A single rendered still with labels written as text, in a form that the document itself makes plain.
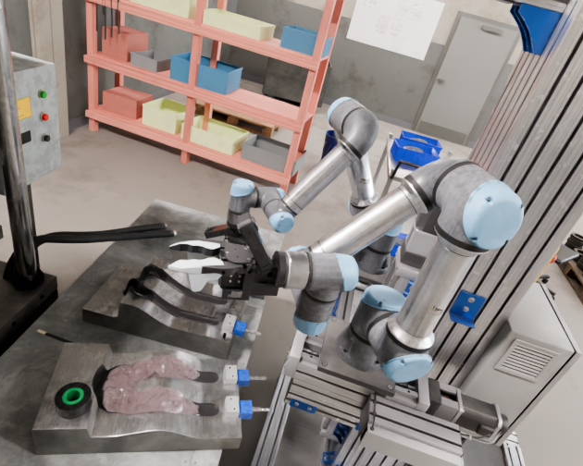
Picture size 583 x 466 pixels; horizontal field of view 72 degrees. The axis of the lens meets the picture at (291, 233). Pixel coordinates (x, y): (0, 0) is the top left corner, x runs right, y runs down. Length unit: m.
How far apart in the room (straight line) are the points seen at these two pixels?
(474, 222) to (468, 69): 7.83
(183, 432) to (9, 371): 0.55
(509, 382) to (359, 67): 7.55
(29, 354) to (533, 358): 1.49
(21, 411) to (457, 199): 1.20
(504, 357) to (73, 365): 1.22
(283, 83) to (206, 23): 3.62
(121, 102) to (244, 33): 1.63
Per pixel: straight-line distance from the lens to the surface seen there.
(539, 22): 1.16
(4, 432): 1.34
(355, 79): 8.56
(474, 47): 8.55
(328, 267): 0.78
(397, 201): 0.92
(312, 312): 0.84
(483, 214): 0.80
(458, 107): 8.67
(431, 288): 0.92
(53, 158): 1.84
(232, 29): 4.10
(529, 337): 1.36
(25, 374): 1.44
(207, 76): 4.28
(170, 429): 1.18
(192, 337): 1.40
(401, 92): 8.57
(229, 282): 0.76
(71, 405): 1.17
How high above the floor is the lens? 1.90
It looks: 31 degrees down
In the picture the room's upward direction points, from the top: 16 degrees clockwise
